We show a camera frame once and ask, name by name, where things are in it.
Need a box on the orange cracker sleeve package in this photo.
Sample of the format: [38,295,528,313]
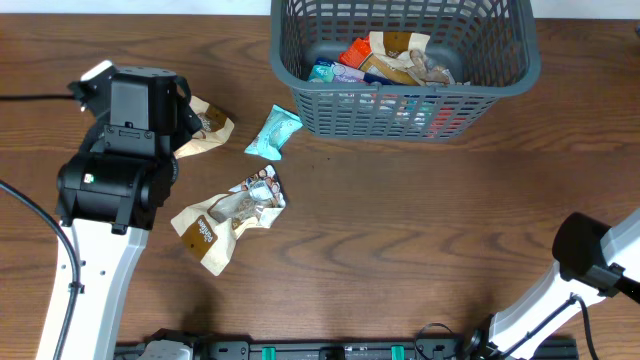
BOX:
[338,35,456,137]

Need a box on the beige snack pouch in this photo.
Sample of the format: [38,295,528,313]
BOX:
[174,97,235,159]
[360,31,460,86]
[171,165,286,276]

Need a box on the teal snack packet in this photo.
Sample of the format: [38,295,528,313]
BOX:
[244,105,303,161]

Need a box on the multicolour tissue pack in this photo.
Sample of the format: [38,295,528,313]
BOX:
[307,58,436,126]

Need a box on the dark grey plastic basket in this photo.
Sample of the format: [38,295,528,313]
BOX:
[270,0,541,142]

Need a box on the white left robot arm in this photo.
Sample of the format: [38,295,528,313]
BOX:
[37,60,202,359]

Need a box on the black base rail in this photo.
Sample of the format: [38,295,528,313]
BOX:
[113,327,581,360]

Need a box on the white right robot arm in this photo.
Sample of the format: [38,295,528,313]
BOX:
[485,211,639,359]

